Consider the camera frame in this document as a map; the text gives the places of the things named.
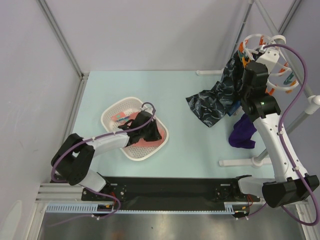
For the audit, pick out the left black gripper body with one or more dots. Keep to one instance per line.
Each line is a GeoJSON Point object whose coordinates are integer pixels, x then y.
{"type": "Point", "coordinates": [150, 133]}

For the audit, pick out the dark patterned cloth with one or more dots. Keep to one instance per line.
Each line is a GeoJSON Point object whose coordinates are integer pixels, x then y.
{"type": "Point", "coordinates": [210, 106]}

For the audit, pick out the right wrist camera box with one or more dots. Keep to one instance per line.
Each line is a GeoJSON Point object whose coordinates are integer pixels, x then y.
{"type": "Point", "coordinates": [269, 58]}

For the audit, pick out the white perforated plastic basket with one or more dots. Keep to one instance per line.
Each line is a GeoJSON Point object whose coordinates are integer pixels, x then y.
{"type": "Point", "coordinates": [133, 105]}

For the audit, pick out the purple cloth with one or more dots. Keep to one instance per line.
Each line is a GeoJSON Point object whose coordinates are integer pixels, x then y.
{"type": "Point", "coordinates": [241, 136]}

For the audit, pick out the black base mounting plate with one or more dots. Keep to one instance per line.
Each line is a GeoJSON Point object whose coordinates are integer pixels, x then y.
{"type": "Point", "coordinates": [176, 193]}

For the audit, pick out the white round clip hanger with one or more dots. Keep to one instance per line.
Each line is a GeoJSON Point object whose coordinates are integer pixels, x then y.
{"type": "Point", "coordinates": [253, 46]}

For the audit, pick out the pink green patterned sock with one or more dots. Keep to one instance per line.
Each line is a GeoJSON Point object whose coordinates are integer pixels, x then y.
{"type": "Point", "coordinates": [149, 144]}

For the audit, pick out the blue garment label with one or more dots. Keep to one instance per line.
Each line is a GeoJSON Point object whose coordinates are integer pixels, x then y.
{"type": "Point", "coordinates": [235, 109]}

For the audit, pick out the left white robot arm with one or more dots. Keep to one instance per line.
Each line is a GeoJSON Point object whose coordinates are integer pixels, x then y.
{"type": "Point", "coordinates": [74, 158]}

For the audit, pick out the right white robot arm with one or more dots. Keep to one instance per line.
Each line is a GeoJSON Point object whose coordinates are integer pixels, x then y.
{"type": "Point", "coordinates": [291, 179]}

